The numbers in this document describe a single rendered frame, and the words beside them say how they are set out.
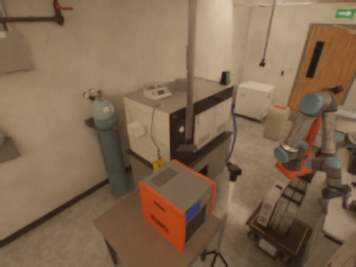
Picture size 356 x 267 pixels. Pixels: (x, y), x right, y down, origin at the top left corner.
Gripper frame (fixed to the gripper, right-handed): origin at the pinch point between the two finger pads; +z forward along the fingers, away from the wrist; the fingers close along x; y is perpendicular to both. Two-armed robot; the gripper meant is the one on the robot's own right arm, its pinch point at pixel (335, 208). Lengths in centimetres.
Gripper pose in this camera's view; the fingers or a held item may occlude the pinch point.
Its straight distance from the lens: 152.6
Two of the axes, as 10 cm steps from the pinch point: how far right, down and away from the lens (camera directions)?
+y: -0.7, -1.2, 9.9
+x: -9.8, 1.8, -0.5
